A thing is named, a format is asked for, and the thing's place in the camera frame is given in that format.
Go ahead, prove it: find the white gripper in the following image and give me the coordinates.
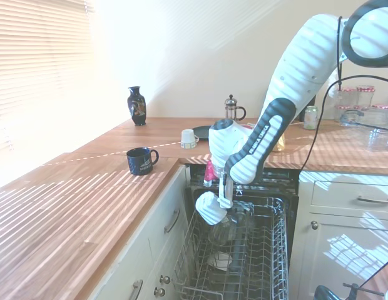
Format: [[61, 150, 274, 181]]
[[218, 177, 235, 223]]

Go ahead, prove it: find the dark dishwasher rack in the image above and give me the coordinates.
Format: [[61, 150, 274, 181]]
[[189, 167, 300, 196]]

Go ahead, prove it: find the white patterned cup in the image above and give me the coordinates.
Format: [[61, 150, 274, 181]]
[[180, 129, 200, 150]]

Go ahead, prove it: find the dark blue printed mug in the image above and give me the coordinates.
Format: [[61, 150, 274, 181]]
[[126, 147, 160, 176]]

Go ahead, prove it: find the clear drinking glass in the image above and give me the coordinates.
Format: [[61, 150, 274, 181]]
[[208, 218, 238, 247]]

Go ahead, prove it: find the white dish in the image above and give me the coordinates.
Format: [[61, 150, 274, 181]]
[[208, 252, 235, 270]]

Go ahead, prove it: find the open dishwasher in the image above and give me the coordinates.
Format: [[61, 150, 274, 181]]
[[184, 164, 300, 300]]

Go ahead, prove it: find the cream corner cabinet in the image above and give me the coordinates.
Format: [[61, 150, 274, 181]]
[[86, 164, 191, 300]]

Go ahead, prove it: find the gold shiny object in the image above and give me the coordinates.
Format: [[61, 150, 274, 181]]
[[271, 132, 287, 153]]

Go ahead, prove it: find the dark grey plate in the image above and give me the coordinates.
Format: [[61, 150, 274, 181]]
[[191, 125, 212, 141]]

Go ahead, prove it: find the glass french press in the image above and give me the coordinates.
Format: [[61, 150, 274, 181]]
[[224, 94, 247, 123]]

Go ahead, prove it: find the cream drawer cabinet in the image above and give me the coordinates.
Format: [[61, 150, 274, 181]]
[[295, 170, 388, 300]]

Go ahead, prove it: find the dark blue round object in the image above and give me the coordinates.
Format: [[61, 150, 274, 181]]
[[315, 284, 339, 300]]

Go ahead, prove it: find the green drink can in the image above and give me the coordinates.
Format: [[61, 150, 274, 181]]
[[303, 105, 320, 130]]

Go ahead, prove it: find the dark blue painted vase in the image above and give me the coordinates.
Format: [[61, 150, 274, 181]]
[[127, 86, 147, 127]]

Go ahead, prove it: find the black metal clamp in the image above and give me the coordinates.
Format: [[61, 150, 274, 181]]
[[343, 282, 386, 300]]

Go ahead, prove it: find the white window blind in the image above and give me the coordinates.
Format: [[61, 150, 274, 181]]
[[0, 0, 95, 174]]

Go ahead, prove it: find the wire dish rack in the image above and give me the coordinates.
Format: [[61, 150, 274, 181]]
[[171, 195, 292, 300]]

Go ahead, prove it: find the curved metal cabinet handle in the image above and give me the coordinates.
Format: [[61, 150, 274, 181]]
[[130, 279, 143, 300], [164, 208, 181, 234]]

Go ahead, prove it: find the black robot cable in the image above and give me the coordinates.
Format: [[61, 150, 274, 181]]
[[299, 15, 388, 172]]

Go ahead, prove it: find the long metal drawer handle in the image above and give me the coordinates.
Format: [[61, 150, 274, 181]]
[[357, 196, 388, 204]]

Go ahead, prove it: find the black thin cable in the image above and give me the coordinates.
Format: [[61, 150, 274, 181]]
[[339, 109, 388, 131]]

